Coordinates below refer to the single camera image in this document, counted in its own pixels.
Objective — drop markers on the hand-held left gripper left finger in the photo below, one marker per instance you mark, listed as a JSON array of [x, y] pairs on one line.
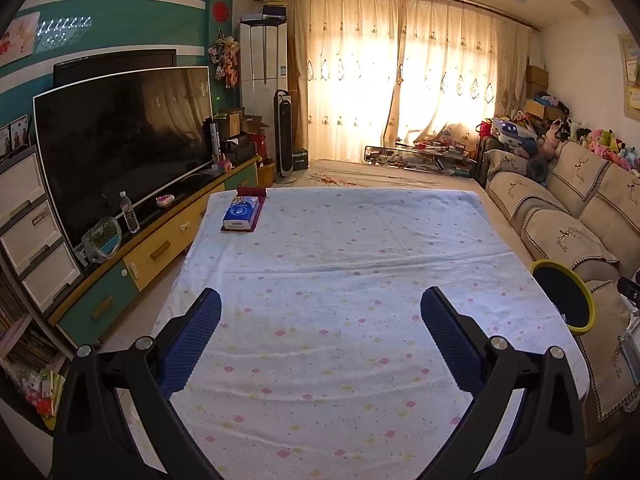
[[192, 342]]

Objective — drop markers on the beige floral mat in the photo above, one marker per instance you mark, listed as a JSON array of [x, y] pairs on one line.
[[350, 175]]

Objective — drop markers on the beige sofa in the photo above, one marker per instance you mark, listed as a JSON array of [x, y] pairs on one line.
[[560, 240]]

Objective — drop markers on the blue tissue pack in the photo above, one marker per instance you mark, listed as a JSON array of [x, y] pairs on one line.
[[241, 212]]

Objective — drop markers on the clear plastic container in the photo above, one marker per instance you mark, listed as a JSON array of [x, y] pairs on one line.
[[101, 240]]

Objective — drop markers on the bag of colourful packets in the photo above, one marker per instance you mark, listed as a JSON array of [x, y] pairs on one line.
[[42, 392]]

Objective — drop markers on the pile of plush toys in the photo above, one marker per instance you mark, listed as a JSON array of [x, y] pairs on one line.
[[600, 145]]

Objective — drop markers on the stack of cardboard boxes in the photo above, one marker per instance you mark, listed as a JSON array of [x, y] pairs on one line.
[[536, 85]]

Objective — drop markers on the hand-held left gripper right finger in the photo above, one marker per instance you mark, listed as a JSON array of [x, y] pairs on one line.
[[450, 345]]

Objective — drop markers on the large curved television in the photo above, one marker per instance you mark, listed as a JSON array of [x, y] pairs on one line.
[[120, 150]]

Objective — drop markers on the framed wall certificate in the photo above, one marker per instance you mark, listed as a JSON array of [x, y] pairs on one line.
[[630, 77]]

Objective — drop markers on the beige embroidered curtain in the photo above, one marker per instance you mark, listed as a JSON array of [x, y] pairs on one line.
[[460, 75], [345, 80]]

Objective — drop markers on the black box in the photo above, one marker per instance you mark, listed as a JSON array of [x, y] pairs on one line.
[[240, 147]]

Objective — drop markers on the hanging flower decoration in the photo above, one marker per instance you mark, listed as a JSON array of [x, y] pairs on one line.
[[224, 60]]

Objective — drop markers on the bookshelf with books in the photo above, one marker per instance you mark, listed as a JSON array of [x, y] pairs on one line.
[[25, 320]]

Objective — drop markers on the glass coffee table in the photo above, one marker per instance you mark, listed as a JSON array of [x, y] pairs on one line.
[[425, 157]]

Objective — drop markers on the yellow and green cabinet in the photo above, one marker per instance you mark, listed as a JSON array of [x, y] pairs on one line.
[[155, 250]]

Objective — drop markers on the yellow-rimmed black bin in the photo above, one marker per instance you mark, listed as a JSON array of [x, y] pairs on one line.
[[562, 300]]

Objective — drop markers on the small pink case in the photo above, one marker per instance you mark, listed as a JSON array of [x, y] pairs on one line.
[[165, 201]]

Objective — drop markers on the tall white box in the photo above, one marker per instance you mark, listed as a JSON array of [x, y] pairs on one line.
[[212, 141]]

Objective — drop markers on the dark box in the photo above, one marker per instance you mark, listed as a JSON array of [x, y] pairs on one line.
[[275, 12]]

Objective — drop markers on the green box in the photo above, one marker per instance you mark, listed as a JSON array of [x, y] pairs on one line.
[[300, 159]]

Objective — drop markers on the open cardboard box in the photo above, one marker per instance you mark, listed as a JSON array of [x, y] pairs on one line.
[[230, 122], [256, 125]]

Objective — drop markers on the small pink toy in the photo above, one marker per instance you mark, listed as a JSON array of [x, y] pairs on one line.
[[224, 166]]

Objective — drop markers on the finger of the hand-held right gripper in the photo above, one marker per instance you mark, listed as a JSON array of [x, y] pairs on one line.
[[630, 291]]

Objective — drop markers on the white standing air conditioner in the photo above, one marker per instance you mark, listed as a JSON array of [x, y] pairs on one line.
[[262, 70]]

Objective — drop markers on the pink cartoon wall poster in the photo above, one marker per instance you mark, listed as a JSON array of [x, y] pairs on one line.
[[20, 32]]

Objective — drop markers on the blue star-print bag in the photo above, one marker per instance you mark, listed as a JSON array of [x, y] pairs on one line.
[[507, 130]]

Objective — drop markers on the dotted white tablecloth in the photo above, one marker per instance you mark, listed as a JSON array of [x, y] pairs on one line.
[[325, 285]]

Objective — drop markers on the round red wall ornament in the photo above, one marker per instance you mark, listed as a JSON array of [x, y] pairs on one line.
[[221, 11]]

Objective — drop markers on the framed photo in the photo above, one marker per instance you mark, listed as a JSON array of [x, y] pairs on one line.
[[5, 140], [19, 131]]

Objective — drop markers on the white plastic drawer unit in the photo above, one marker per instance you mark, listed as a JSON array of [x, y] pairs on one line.
[[30, 235]]

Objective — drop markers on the black tower fan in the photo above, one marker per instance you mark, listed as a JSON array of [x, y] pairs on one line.
[[284, 135]]

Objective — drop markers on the yellow floor bin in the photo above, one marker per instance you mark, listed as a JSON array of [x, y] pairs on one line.
[[266, 175]]

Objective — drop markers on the clear water bottle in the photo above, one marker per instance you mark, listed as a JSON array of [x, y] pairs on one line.
[[129, 215]]

